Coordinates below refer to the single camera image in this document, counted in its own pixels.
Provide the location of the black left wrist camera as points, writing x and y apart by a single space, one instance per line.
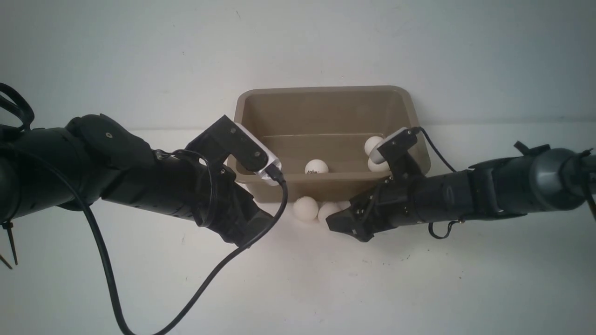
226 138

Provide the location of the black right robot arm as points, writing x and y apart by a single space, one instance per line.
542 179

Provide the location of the tan plastic storage bin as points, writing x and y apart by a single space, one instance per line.
327 123

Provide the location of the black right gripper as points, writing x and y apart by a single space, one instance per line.
384 207

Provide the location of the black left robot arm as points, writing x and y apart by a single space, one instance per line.
101 160

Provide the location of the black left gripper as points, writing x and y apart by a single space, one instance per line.
226 208

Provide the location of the white ping-pong ball with logo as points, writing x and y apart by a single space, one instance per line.
316 166

